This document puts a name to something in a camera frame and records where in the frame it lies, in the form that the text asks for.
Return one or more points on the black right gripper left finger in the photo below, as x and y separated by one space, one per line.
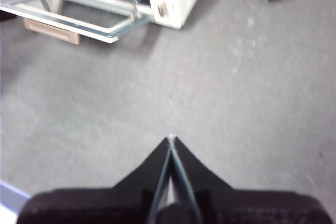
105 205

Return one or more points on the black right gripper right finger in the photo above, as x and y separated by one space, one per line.
249 205

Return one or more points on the beige round oven knob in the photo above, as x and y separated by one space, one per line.
162 9

